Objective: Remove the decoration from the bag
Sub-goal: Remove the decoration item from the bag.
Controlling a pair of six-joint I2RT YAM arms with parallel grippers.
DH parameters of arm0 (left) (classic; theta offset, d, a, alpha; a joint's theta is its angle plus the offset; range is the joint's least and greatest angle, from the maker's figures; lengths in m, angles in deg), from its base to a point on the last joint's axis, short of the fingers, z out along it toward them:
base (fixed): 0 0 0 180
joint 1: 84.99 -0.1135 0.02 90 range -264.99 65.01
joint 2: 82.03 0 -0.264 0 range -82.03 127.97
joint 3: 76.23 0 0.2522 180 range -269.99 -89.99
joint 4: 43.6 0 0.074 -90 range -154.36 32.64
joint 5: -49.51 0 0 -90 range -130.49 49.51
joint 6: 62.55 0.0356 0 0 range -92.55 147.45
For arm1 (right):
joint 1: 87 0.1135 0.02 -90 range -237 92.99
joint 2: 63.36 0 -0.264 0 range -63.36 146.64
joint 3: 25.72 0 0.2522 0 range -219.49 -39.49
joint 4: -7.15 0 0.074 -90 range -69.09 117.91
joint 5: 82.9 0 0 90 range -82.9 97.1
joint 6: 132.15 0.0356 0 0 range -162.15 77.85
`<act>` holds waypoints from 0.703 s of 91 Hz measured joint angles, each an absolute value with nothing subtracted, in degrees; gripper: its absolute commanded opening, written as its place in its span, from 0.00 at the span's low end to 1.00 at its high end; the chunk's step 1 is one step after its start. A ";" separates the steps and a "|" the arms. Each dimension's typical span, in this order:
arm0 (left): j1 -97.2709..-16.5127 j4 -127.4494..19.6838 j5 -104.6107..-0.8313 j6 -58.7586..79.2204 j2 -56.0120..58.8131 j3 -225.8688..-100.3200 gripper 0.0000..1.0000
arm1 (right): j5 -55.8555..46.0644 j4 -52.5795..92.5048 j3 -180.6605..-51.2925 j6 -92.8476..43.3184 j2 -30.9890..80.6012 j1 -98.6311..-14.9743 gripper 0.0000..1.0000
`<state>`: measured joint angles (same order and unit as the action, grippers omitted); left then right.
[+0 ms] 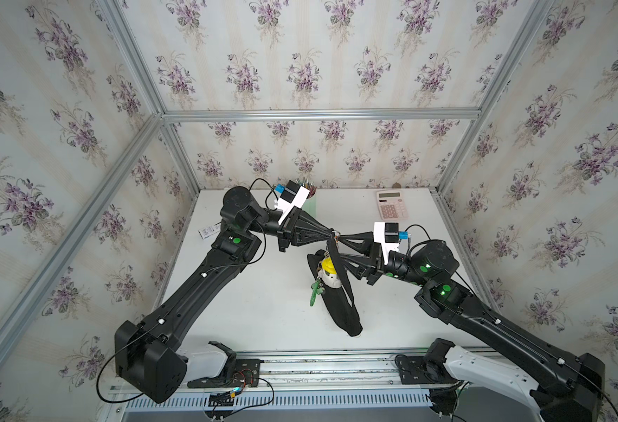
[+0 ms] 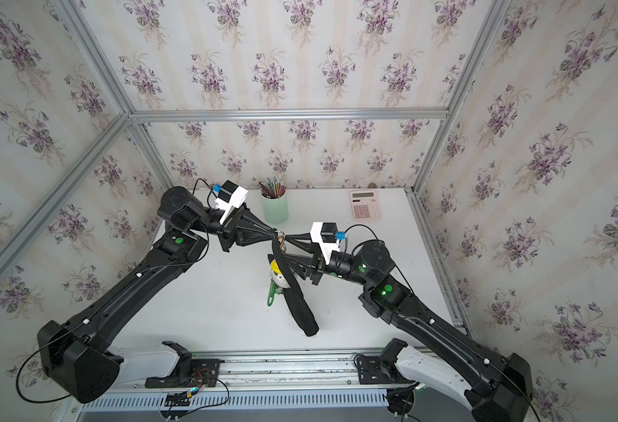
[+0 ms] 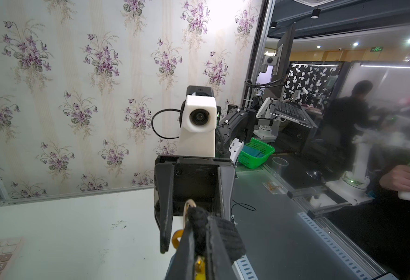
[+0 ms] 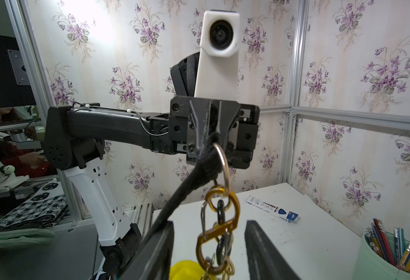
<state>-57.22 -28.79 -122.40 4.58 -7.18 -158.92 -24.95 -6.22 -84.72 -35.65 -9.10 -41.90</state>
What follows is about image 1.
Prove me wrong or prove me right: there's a green carabiner key charm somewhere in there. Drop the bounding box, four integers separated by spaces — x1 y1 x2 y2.
310 280 324 307

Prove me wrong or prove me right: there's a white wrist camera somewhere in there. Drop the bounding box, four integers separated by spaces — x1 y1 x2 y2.
372 222 409 264
274 180 310 224

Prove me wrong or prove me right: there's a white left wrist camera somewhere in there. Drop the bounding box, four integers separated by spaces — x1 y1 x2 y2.
274 180 310 224

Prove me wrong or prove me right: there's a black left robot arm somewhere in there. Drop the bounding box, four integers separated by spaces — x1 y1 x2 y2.
113 186 335 404

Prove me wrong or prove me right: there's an aluminium mounting rail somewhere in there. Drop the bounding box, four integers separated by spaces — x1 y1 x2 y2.
179 346 428 390

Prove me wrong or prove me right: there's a black fabric shoulder bag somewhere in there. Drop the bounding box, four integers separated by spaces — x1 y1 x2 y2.
307 239 363 338

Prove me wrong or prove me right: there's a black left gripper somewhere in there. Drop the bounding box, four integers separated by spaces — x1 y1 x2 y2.
246 212 332 260

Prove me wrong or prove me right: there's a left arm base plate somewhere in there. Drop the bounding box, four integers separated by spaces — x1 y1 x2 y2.
187 359 263 389

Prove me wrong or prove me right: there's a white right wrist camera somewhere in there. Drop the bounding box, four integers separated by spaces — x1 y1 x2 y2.
372 222 409 264

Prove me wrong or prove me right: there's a green pencil cup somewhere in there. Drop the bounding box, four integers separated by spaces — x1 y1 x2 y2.
305 189 317 212

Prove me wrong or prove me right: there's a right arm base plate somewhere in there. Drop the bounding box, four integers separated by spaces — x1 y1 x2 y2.
393 354 459 385

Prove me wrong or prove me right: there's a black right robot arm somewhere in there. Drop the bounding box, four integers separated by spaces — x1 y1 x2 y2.
327 233 605 421

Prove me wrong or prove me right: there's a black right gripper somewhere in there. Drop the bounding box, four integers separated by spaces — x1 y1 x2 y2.
336 234 430 291

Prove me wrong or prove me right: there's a bundle of coloured pencils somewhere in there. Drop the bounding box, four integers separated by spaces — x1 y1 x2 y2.
297 179 317 193

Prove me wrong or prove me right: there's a yellow hat doll charm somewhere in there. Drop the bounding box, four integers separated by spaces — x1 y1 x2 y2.
318 257 342 289

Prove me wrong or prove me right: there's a white blue refill box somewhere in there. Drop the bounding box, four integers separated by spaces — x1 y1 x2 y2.
198 222 221 239

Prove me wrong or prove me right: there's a pink calculator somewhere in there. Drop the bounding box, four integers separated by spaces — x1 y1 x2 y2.
376 190 408 222

